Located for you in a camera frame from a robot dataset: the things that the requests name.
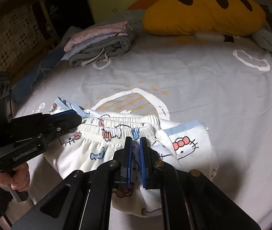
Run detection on crumpled grey-green cloth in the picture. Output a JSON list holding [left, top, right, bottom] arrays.
[[252, 22, 272, 53]]

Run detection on person's left hand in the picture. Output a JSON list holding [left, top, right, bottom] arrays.
[[0, 163, 30, 192]]

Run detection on white cartoon cat print pants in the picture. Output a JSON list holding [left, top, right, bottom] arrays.
[[45, 98, 219, 218]]

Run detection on grey folded drawstring pants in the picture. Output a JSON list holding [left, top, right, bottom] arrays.
[[68, 29, 137, 67]]

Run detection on light blue folded garment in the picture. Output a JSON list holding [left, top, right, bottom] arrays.
[[62, 32, 128, 61]]

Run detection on grey bedsheet with heart print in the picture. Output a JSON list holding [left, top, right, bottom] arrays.
[[17, 33, 272, 229]]

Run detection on yellow bread-shaped plush pillow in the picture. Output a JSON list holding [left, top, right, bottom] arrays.
[[142, 0, 266, 36]]

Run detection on pink folded garment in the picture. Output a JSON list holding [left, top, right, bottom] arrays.
[[64, 21, 129, 52]]

